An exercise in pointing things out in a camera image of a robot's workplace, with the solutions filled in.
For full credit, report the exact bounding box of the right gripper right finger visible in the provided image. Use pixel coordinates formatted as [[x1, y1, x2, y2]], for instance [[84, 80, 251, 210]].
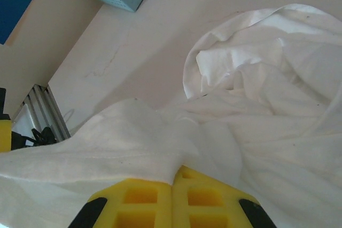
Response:
[[172, 165, 279, 228]]

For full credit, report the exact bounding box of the white t-shirt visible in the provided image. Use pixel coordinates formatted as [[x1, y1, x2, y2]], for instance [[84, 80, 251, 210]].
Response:
[[0, 3, 342, 228]]

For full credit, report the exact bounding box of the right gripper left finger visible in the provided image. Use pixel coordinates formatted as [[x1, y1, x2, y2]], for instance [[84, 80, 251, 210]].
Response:
[[69, 177, 174, 228]]

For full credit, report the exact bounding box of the pale table cover sheet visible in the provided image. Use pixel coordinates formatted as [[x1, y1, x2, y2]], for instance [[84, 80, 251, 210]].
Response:
[[48, 0, 342, 143]]

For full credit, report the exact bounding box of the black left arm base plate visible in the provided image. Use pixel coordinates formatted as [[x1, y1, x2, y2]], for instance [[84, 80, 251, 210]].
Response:
[[10, 125, 58, 149]]

